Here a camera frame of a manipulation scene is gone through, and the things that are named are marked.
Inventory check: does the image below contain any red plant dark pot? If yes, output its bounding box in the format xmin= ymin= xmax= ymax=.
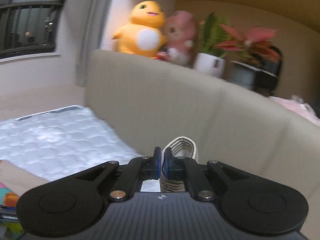
xmin=215 ymin=24 xmax=281 ymax=90

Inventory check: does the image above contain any dark window with bars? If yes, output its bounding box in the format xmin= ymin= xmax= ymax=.
xmin=1 ymin=0 xmax=66 ymax=59

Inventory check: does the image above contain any white quilted mattress cover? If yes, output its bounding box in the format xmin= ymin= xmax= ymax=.
xmin=1 ymin=106 xmax=140 ymax=181

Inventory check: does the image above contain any beige striped shirt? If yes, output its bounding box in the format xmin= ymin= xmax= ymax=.
xmin=141 ymin=136 xmax=199 ymax=194

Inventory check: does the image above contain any yellow plush duck toy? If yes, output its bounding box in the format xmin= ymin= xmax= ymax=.
xmin=112 ymin=1 xmax=167 ymax=58

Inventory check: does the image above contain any pink cloth pile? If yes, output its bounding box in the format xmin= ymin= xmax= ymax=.
xmin=268 ymin=95 xmax=319 ymax=126

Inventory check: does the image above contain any pink plush doll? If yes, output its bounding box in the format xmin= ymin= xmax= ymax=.
xmin=156 ymin=10 xmax=196 ymax=66

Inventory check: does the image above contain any green plant white pot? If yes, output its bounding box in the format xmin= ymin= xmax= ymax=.
xmin=194 ymin=12 xmax=229 ymax=77

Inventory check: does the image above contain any grey curtain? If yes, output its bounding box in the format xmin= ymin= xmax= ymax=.
xmin=75 ymin=0 xmax=112 ymax=87

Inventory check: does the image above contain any colourful cartoon play mat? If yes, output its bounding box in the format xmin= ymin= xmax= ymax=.
xmin=1 ymin=183 xmax=23 ymax=239

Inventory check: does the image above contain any beige padded headboard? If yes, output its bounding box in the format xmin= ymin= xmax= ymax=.
xmin=86 ymin=50 xmax=319 ymax=239

